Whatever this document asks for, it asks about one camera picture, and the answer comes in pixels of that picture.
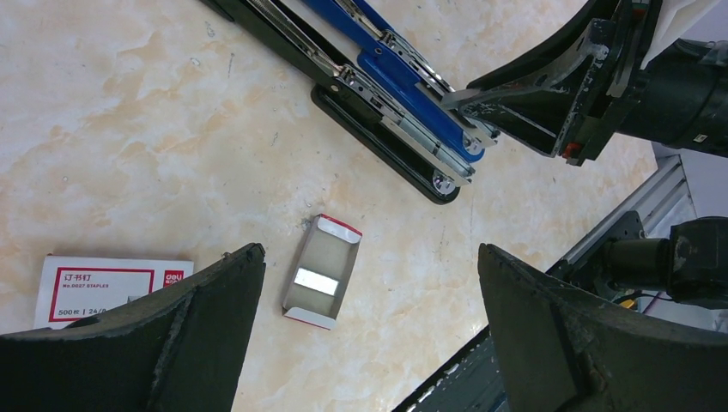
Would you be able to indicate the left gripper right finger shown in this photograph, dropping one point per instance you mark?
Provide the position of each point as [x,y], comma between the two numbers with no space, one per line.
[561,348]

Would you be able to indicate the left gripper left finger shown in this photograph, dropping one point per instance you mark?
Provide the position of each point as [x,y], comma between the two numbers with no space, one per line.
[181,348]

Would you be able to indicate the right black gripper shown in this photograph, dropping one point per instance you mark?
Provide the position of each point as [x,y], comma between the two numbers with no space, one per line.
[570,94]

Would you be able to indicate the red white staple box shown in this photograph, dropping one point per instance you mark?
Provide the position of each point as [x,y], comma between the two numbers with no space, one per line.
[72,288]

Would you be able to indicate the silver staple strip tray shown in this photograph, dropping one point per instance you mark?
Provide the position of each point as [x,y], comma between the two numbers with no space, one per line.
[322,272]

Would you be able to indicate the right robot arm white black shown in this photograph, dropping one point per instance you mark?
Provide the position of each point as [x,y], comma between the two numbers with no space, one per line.
[690,266]

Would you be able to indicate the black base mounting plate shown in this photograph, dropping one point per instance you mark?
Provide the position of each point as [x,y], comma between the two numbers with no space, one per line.
[471,380]

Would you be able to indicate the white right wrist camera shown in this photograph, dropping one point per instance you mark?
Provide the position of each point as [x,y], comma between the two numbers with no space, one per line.
[675,17]

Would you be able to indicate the aluminium frame rail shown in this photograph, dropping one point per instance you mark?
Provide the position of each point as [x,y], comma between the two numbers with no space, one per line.
[660,203]

